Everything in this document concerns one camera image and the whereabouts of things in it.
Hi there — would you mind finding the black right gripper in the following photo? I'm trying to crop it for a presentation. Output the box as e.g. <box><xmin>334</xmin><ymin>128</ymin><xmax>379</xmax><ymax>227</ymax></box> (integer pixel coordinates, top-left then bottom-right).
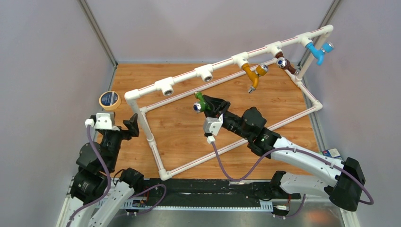
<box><xmin>200</xmin><ymin>96</ymin><xmax>251</xmax><ymax>140</ymax></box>

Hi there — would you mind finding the green water faucet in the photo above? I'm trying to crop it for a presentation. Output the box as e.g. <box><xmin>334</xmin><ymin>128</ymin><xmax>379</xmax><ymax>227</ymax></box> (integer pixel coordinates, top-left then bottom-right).
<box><xmin>193</xmin><ymin>91</ymin><xmax>211</xmax><ymax>113</ymax></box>

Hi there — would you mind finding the white PVC pipe frame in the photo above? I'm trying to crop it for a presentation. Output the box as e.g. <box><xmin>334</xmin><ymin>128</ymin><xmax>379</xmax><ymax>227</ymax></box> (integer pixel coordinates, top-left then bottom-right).
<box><xmin>124</xmin><ymin>24</ymin><xmax>334</xmax><ymax>181</ymax></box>

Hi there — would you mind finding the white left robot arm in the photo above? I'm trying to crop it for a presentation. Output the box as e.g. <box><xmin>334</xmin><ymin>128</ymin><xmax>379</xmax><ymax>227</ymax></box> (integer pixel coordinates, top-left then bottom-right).
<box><xmin>66</xmin><ymin>112</ymin><xmax>145</xmax><ymax>227</ymax></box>

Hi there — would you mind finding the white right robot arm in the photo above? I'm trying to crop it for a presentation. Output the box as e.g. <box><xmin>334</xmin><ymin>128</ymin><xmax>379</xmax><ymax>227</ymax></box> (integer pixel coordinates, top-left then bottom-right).
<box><xmin>194</xmin><ymin>95</ymin><xmax>374</xmax><ymax>211</ymax></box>

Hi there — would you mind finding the yellow water faucet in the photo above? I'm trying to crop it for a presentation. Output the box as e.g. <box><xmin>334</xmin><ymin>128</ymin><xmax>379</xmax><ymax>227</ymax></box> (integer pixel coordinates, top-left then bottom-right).
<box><xmin>241</xmin><ymin>63</ymin><xmax>269</xmax><ymax>94</ymax></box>

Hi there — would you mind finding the brown water faucet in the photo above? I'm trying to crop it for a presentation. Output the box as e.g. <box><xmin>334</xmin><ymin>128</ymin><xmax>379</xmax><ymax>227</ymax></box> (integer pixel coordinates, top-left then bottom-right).
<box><xmin>275</xmin><ymin>52</ymin><xmax>299</xmax><ymax>76</ymax></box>

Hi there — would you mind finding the blue water faucet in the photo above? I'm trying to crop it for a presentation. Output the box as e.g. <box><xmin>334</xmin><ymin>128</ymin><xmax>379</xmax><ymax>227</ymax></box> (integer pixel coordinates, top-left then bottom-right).
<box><xmin>305</xmin><ymin>42</ymin><xmax>335</xmax><ymax>66</ymax></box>

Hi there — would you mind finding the masking tape roll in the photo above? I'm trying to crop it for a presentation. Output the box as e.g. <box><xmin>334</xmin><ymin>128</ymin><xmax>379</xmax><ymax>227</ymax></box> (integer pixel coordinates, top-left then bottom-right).
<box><xmin>98</xmin><ymin>90</ymin><xmax>122</xmax><ymax>111</ymax></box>

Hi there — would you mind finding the blue green small box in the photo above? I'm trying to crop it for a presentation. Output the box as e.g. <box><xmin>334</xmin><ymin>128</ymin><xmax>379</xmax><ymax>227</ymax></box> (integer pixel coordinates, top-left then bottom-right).
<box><xmin>319</xmin><ymin>148</ymin><xmax>342</xmax><ymax>160</ymax></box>

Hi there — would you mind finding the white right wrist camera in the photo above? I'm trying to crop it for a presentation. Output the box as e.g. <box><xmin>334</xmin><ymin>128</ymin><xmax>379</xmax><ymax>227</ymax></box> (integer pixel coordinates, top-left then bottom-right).
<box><xmin>203</xmin><ymin>114</ymin><xmax>223</xmax><ymax>144</ymax></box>

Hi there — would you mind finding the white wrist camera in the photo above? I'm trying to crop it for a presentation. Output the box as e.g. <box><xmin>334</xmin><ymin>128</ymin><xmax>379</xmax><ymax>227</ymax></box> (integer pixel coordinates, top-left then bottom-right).
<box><xmin>85</xmin><ymin>112</ymin><xmax>121</xmax><ymax>131</ymax></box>
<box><xmin>203</xmin><ymin>114</ymin><xmax>223</xmax><ymax>144</ymax></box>

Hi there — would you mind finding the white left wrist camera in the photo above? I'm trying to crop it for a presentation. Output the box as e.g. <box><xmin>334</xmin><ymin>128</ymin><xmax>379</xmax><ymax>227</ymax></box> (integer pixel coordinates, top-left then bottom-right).
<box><xmin>85</xmin><ymin>112</ymin><xmax>121</xmax><ymax>131</ymax></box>

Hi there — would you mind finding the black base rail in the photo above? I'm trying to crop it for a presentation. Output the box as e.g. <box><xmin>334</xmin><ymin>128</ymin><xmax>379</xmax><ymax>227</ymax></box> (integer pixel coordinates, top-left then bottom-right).
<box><xmin>135</xmin><ymin>178</ymin><xmax>302</xmax><ymax>208</ymax></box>

